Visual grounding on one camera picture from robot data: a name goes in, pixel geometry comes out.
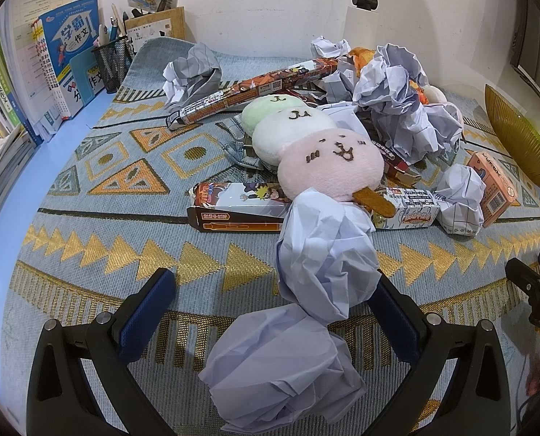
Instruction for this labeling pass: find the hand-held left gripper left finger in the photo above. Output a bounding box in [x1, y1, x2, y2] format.
[26, 267, 177, 436]

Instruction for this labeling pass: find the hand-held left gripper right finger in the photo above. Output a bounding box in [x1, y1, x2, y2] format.
[370, 270, 509, 436]

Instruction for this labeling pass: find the small orange cardboard box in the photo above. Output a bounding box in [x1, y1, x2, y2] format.
[466, 151, 519, 227]

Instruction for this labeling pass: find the white paper ball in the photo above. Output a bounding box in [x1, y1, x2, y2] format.
[432, 163, 487, 238]
[310, 36, 351, 61]
[350, 44, 464, 165]
[163, 42, 224, 110]
[275, 189, 380, 324]
[198, 303, 367, 433]

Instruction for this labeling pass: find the gold ribbed glass plate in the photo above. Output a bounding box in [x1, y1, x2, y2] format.
[484, 84, 540, 192]

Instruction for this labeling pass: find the pink round plush toy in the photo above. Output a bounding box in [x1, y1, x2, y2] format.
[423, 85, 465, 124]

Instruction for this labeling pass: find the three-ball dango plush toy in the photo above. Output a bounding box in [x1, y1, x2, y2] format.
[241, 92, 398, 219]

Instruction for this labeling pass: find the white orange printed pen box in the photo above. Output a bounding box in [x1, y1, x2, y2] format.
[167, 90, 265, 131]

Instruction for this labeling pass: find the orange blue snack packet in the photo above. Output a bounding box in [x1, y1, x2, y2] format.
[345, 47, 378, 76]

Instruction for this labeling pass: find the orange sausage snack stick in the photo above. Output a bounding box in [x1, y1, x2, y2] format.
[239, 56, 344, 97]

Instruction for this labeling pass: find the patterned blue gold table mat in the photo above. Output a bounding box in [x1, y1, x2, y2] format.
[0, 36, 540, 436]

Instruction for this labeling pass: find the dark printed pen box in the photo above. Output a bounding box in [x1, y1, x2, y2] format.
[187, 181, 296, 234]

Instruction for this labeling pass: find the dark red pen box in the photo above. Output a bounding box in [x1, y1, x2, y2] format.
[373, 142, 421, 187]

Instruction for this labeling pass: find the blue bookend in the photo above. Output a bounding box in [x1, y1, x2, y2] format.
[69, 48, 102, 112]

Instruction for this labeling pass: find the black mesh pen holder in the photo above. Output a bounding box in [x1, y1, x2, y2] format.
[91, 37, 135, 94]

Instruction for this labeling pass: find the row of books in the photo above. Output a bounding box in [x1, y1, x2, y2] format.
[0, 0, 89, 241]

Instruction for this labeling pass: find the blue cover book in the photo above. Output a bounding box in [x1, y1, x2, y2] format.
[40, 0, 102, 122]

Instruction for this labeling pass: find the cork board frame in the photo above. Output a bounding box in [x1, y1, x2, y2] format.
[125, 6, 186, 56]

